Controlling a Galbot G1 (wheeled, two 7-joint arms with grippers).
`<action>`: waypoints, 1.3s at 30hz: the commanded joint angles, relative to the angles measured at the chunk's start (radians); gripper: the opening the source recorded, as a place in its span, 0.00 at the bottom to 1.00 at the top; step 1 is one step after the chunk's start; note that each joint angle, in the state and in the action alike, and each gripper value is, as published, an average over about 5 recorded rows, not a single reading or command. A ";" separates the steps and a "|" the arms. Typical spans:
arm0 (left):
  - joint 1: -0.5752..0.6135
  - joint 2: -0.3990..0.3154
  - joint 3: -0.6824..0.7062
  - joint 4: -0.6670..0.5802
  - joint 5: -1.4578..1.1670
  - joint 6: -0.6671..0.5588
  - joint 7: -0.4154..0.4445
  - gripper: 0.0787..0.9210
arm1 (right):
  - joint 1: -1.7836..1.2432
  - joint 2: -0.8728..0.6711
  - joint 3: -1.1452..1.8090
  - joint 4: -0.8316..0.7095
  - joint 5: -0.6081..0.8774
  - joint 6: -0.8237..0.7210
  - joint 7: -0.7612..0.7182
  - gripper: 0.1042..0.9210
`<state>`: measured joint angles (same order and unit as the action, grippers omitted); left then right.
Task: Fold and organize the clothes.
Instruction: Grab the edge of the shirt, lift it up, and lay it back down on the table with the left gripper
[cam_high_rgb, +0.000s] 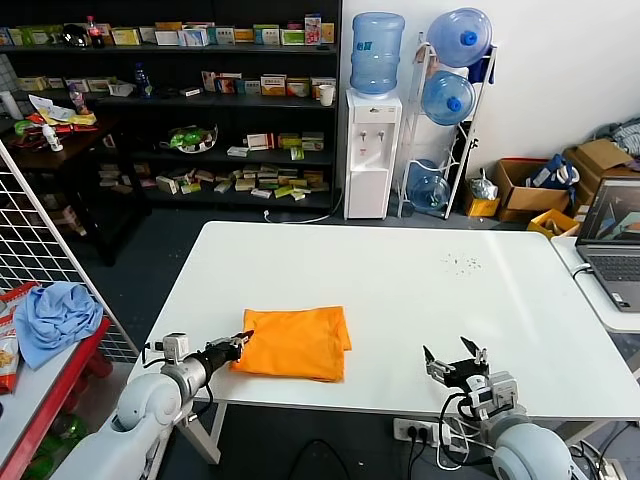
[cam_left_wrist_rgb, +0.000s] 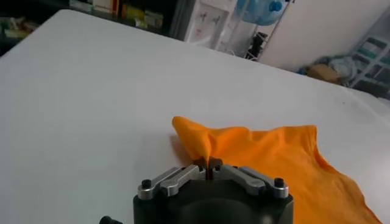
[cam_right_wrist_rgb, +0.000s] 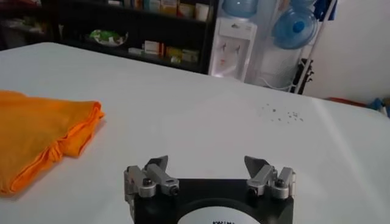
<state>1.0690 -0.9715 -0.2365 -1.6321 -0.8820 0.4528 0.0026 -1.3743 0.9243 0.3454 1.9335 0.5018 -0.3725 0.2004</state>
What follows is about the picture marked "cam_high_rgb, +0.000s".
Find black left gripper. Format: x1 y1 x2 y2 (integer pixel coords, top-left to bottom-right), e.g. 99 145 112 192
203 329 256 372

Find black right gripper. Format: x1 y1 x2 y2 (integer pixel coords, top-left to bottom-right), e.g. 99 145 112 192
423 335 489 389

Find orange t-shirt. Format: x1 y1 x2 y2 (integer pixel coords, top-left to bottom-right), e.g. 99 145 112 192
229 304 353 384

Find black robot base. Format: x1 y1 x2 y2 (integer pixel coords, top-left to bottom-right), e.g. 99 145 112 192
287 438 351 480

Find grey clothes pile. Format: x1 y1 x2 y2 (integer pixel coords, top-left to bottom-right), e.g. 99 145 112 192
592 117 640 156

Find white charger adapter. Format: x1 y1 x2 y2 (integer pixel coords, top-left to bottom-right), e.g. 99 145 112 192
439 427 466 454

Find white power strip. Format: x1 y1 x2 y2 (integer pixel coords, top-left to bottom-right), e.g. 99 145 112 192
393 417 441 446

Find scattered dark crumbs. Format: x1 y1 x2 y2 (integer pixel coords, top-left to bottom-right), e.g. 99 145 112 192
439 253 484 274

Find white table leg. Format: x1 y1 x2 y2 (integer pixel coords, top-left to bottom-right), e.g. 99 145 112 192
177 399 226 465

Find white side table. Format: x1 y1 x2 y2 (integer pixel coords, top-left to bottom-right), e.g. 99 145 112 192
549 234 640 334

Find small yellow box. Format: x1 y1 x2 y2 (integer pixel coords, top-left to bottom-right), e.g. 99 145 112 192
463 194 501 219

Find yellow plastic crate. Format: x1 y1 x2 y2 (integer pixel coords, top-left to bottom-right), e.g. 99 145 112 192
527 208 582 239

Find silver foil bag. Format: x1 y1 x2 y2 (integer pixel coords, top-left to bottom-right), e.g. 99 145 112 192
469 168 500 201

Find grey open laptop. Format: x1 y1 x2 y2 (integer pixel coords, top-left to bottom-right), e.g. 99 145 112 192
575 177 640 314

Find white metal jug rack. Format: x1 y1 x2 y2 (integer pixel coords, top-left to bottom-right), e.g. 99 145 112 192
397 30 501 220

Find crumpled light blue garment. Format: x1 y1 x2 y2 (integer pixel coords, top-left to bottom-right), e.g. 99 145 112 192
13 282 105 371

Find green plastic bottle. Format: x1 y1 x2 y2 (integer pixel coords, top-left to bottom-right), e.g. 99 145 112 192
24 413 91 476

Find red framed storage rack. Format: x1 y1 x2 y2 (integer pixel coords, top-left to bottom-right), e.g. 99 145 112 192
0 317 139 480

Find white water dispenser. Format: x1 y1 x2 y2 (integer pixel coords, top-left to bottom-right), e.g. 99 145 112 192
345 89 404 221

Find blue fabric bag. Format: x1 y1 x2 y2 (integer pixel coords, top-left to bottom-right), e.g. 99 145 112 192
529 153 581 191

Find bowl with green bag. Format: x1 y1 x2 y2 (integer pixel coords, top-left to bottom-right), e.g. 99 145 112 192
159 124 220 155

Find red white snack bag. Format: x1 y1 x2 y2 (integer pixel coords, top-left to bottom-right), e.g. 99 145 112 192
0 282 42 316

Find orange chips bag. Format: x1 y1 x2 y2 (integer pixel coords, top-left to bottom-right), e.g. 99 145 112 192
0 314 22 396

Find tan cardboard box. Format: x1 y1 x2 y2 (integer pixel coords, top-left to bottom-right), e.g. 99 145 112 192
564 138 640 216

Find dark wooden table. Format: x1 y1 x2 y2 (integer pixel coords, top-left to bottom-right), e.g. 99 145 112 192
0 115 151 266

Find yellow white medicine box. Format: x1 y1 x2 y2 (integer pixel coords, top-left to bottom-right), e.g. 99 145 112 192
260 74 289 97

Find white milk bottle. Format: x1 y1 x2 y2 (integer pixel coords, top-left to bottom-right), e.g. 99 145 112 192
42 123 64 152

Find blue drink bottle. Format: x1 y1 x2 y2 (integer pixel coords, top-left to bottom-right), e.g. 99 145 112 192
134 62 153 99

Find black shelving unit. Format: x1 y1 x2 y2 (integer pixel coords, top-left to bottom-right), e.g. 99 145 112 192
0 0 345 211

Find purple drink bottle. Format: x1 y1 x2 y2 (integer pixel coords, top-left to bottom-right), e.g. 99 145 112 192
68 82 91 115

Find dark blue hanging cloth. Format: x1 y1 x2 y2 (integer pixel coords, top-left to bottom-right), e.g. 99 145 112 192
469 43 500 86

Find red snack packet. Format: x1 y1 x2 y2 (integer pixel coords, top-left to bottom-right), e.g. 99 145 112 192
9 127 51 150

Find yellow paper packet pile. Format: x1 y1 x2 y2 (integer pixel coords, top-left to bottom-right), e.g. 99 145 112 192
28 93 99 132

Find beige hanging rag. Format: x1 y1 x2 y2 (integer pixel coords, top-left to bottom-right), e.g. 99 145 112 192
413 43 441 71

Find teal white carton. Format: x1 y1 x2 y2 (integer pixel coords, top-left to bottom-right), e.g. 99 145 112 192
253 24 281 46

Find upright blue water jug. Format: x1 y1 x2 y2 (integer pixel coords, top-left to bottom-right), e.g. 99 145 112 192
349 12 405 96

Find pink white product box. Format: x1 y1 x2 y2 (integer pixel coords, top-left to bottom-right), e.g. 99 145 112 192
305 14 324 47

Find yellow white carton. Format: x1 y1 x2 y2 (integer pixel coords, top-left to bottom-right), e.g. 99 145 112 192
112 27 143 47

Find red capped cola bottle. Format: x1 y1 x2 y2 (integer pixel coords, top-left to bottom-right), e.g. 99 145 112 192
86 15 107 50

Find shiny black bowl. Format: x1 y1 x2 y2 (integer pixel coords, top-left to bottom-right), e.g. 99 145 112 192
63 23 91 49

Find long green carton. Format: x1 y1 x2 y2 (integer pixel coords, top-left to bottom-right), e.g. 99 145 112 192
22 25 64 46

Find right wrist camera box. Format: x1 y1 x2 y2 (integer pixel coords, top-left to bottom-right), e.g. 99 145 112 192
467 370 520 419

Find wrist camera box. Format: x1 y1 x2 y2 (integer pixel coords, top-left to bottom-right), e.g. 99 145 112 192
148 332 190 362
467 370 520 419

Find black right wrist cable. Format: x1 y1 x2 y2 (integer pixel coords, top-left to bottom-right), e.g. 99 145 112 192
438 392 476 454

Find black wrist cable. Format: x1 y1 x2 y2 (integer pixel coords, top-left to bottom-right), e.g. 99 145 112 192
142 339 166 369
438 392 476 454

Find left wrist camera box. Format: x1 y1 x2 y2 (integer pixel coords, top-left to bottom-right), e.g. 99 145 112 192
148 332 190 362

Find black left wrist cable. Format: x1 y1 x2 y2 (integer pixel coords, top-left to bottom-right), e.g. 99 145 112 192
142 339 166 369

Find black power cord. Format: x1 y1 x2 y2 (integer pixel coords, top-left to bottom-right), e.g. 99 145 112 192
405 438 426 480

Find white floor power cable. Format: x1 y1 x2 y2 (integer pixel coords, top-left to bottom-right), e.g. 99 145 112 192
263 187 347 225

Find white wire grid panel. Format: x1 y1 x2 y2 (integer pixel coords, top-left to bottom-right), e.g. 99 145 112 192
0 137 139 361

